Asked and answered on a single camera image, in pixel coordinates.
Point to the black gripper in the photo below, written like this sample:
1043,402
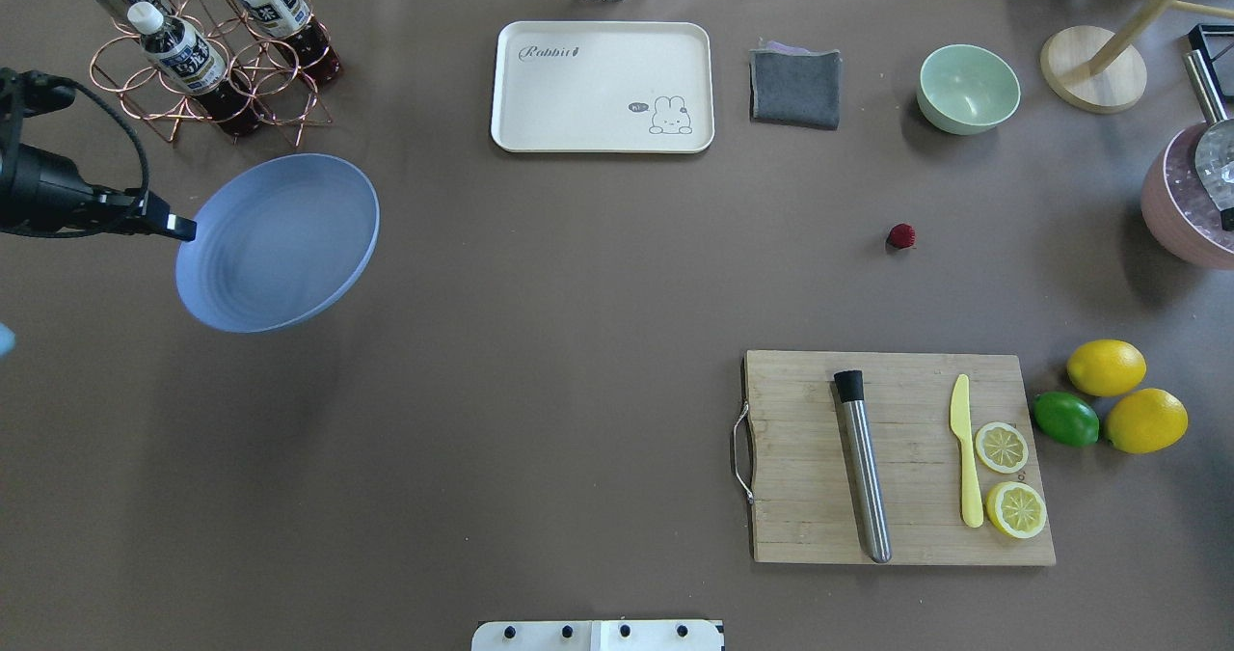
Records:
43,191

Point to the blue round plate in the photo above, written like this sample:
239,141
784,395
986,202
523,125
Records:
279,244

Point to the red strawberry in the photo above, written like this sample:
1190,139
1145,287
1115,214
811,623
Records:
902,236

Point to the tea bottle front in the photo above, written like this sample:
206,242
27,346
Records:
197,68

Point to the tea bottle right rear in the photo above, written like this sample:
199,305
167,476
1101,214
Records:
300,39

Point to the cream rabbit tray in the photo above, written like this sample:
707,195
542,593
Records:
603,87

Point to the grey folded cloth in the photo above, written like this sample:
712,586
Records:
798,86

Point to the wooden cutting board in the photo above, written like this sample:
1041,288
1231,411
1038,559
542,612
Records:
803,482

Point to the steel muddler black tip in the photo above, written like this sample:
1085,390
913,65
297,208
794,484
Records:
872,520

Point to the mint green bowl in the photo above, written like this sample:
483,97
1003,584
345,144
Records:
963,89

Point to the yellow plastic knife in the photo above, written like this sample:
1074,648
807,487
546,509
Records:
962,429

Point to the lemon half upper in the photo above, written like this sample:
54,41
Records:
1001,448

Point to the lemon half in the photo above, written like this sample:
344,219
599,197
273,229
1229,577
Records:
1001,448
1016,509

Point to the lemon half lower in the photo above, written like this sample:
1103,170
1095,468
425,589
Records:
1016,509

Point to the green lime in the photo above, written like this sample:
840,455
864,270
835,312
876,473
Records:
1066,418

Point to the wooden cup stand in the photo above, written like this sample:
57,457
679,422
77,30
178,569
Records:
1099,71

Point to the yellow lemon far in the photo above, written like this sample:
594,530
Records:
1106,367

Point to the yellow lemon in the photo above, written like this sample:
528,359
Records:
1106,367
1147,420

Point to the yellow lemon near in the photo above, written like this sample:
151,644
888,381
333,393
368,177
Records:
1147,420

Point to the pink ice bowl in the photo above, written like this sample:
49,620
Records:
1177,209

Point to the metal ice scoop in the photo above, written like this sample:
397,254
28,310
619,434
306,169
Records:
1213,155

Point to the copper wire bottle rack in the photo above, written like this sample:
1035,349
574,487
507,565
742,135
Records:
286,99

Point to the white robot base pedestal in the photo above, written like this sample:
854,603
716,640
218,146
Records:
615,634

